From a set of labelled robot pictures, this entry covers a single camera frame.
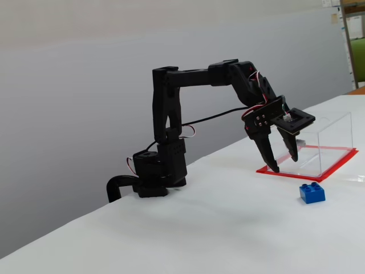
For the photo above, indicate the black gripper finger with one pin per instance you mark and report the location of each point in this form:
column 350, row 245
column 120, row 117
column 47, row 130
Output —
column 265, row 148
column 291, row 144

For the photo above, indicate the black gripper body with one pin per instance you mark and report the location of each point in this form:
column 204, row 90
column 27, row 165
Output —
column 259, row 125

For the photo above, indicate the blue lego brick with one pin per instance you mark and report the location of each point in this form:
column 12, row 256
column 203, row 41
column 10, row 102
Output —
column 312, row 195

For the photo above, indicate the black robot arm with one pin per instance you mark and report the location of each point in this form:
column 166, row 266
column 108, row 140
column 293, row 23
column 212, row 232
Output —
column 165, row 94

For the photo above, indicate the transparent acrylic box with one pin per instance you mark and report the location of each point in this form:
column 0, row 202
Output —
column 333, row 134

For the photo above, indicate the white box on shelf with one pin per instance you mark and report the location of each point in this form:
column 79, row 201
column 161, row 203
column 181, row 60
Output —
column 356, row 25

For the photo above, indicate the silver cam lock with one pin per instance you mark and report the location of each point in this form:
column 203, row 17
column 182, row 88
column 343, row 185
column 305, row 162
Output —
column 301, row 142

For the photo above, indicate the green background object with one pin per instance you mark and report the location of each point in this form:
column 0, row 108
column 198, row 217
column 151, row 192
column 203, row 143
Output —
column 359, row 57

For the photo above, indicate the black table clamp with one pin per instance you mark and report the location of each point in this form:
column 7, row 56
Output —
column 114, row 182

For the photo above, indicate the black square wrist camera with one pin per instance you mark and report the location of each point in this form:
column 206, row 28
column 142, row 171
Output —
column 299, row 118

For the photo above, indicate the red tape frame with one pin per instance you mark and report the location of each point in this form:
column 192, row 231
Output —
column 299, row 175

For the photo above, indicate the grey metal shelf frame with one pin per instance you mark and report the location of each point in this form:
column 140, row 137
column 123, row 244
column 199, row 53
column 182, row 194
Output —
column 348, row 42

